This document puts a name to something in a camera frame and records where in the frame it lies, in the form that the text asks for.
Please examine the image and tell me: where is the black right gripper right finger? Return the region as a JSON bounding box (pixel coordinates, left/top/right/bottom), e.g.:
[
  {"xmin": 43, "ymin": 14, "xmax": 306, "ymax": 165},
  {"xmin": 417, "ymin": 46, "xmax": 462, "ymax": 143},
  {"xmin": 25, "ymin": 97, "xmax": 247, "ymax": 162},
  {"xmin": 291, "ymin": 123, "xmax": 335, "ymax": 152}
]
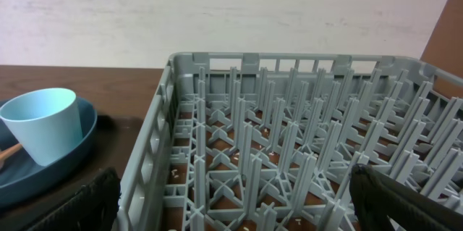
[{"xmin": 349, "ymin": 164, "xmax": 462, "ymax": 231}]

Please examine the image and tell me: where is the light blue cup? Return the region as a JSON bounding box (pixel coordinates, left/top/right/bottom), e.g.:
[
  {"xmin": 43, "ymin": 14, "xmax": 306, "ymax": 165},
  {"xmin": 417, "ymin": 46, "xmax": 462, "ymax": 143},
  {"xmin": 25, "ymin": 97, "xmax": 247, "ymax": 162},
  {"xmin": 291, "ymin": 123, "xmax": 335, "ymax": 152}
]
[{"xmin": 1, "ymin": 88, "xmax": 83, "ymax": 167}]

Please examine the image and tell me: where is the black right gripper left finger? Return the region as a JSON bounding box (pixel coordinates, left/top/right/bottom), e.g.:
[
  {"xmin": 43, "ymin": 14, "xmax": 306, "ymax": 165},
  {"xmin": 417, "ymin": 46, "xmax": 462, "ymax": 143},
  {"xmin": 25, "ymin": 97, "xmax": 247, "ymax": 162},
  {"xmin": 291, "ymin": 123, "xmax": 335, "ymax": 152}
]
[{"xmin": 30, "ymin": 167, "xmax": 121, "ymax": 231}]

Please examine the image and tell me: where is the brown serving tray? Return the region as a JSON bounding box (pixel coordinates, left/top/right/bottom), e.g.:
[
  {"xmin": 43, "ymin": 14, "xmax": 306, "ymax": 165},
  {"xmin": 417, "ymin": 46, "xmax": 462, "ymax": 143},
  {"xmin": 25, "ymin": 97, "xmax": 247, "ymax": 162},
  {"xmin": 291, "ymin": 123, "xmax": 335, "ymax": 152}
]
[{"xmin": 1, "ymin": 115, "xmax": 142, "ymax": 231}]

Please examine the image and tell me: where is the wooden chopstick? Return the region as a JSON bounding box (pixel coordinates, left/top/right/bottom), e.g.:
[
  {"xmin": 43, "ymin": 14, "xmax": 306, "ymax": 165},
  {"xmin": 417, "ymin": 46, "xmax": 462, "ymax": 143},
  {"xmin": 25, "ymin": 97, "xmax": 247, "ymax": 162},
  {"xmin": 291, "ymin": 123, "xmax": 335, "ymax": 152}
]
[{"xmin": 0, "ymin": 143, "xmax": 22, "ymax": 161}]

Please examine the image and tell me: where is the dark blue plate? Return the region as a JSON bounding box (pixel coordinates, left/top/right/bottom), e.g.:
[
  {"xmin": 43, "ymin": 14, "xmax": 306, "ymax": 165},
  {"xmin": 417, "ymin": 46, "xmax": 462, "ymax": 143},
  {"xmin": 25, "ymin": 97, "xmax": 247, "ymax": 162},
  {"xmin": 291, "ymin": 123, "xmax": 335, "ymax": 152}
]
[{"xmin": 1, "ymin": 97, "xmax": 98, "ymax": 209}]

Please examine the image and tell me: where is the grey dishwasher rack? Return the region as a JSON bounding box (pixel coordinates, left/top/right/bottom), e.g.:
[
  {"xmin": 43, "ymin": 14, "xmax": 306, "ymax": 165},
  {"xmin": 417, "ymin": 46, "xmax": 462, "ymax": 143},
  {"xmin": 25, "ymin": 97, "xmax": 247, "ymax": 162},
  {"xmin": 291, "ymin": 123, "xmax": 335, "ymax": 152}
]
[{"xmin": 115, "ymin": 52, "xmax": 462, "ymax": 230}]

